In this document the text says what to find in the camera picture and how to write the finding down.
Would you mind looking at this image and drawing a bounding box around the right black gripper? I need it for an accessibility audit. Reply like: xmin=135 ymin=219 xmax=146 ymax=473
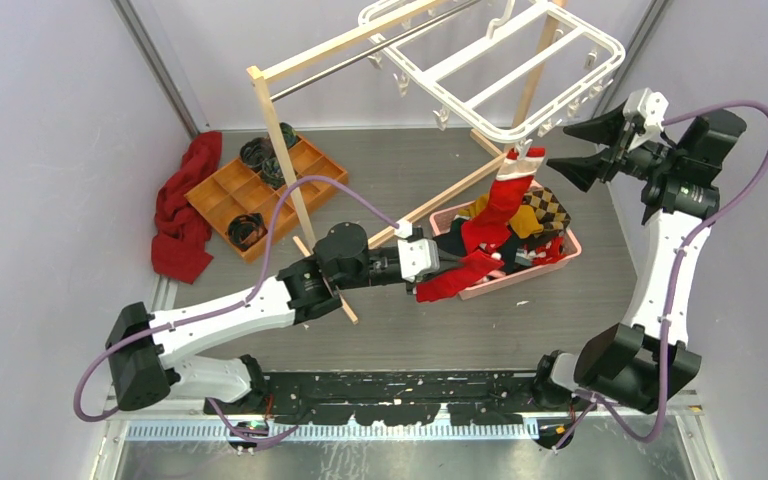
xmin=547 ymin=98 xmax=683 ymax=192

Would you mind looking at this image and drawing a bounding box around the red santa sock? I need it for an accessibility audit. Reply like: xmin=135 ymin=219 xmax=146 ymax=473
xmin=462 ymin=147 xmax=546 ymax=254
xmin=415 ymin=250 xmax=504 ymax=303

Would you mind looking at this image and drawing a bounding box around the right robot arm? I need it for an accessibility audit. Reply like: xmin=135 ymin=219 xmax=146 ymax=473
xmin=530 ymin=106 xmax=747 ymax=414

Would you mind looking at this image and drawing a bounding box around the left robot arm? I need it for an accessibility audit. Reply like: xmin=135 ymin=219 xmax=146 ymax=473
xmin=106 ymin=223 xmax=465 ymax=414

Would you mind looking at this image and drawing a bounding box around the white plastic clip hanger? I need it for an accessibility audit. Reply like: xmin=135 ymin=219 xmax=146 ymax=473
xmin=357 ymin=0 xmax=626 ymax=157

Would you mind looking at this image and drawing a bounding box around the pink plastic basket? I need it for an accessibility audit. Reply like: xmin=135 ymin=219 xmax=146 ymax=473
xmin=430 ymin=180 xmax=580 ymax=299

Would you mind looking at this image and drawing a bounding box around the argyle brown sock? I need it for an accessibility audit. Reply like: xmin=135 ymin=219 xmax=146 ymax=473
xmin=522 ymin=187 xmax=571 ymax=232

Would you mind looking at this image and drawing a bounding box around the mustard yellow sock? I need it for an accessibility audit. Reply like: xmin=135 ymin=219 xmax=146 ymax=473
xmin=456 ymin=194 xmax=544 ymax=238

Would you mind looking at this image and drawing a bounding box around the red sock in basket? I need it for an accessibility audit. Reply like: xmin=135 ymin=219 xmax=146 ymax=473
xmin=529 ymin=236 xmax=566 ymax=266

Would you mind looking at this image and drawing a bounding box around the rolled dark green sock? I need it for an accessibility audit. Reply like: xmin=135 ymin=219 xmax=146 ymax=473
xmin=259 ymin=157 xmax=286 ymax=190

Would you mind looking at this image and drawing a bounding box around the rolled teal sock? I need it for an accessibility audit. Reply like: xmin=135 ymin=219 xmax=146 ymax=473
xmin=279 ymin=122 xmax=299 ymax=149

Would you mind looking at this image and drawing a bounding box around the rolled black orange sock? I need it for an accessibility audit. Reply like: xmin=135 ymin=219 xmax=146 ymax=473
xmin=226 ymin=212 xmax=268 ymax=252

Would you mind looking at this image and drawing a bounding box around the wooden compartment tray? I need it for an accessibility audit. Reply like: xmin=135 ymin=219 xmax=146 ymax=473
xmin=185 ymin=136 xmax=349 ymax=263

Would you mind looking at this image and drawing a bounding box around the red cloth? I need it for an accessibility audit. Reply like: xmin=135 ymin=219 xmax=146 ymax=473
xmin=151 ymin=131 xmax=222 ymax=284

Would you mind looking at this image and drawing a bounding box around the wooden drying rack frame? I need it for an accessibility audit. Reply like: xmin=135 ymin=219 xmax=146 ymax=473
xmin=246 ymin=0 xmax=567 ymax=326

